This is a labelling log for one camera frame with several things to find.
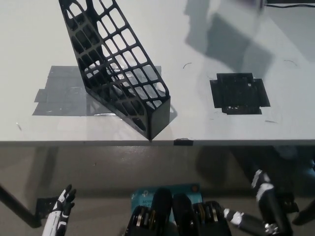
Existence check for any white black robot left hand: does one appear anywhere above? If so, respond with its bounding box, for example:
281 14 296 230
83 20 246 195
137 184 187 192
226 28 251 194
43 184 77 236

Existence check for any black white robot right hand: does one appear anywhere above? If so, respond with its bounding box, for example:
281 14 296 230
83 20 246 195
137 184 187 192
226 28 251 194
223 169 293 231

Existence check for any black teal robot torso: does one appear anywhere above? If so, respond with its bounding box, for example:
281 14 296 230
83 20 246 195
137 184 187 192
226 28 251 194
124 183 232 236

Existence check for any black mesh magazine stand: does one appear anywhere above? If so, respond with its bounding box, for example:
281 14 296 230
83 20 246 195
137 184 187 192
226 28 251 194
58 0 171 141

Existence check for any dark furniture leg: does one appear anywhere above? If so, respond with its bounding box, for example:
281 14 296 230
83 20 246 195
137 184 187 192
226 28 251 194
292 196 315 226

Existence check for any black slanted table leg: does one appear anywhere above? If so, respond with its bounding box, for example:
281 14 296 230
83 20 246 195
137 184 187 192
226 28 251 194
0 183 42 228

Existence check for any small black tape strip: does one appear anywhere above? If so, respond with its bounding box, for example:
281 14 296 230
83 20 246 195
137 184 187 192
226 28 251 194
173 138 194 146

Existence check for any square black tape patch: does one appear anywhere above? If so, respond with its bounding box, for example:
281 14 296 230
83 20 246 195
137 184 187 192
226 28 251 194
209 72 271 115

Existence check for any large grey tape patch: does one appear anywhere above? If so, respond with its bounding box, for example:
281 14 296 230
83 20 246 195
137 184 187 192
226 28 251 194
31 65 162 117

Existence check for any thin black cable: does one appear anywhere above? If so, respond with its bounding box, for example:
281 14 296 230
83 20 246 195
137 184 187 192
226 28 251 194
264 2 315 10

